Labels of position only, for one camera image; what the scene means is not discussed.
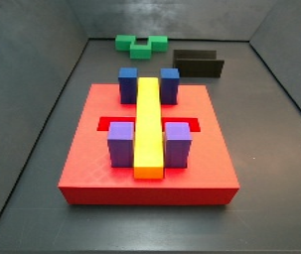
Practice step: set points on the green bridge-shaped block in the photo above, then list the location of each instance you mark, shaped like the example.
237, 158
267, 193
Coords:
126, 43

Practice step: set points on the red base board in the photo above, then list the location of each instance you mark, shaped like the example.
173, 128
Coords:
90, 182

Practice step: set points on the left purple block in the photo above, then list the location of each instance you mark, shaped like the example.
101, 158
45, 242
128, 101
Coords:
120, 143

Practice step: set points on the purple block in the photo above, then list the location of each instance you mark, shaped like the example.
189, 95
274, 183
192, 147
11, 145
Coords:
177, 144
120, 143

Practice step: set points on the right purple block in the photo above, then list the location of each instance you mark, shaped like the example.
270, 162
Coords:
177, 144

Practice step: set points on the yellow long bar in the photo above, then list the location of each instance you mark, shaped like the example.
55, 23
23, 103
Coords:
149, 138

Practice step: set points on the right blue block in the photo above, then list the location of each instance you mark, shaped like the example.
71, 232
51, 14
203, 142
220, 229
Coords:
169, 85

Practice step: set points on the blue block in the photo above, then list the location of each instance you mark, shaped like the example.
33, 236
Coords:
128, 78
169, 85

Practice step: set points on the left blue block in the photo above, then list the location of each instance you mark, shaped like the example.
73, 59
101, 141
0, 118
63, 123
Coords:
128, 78

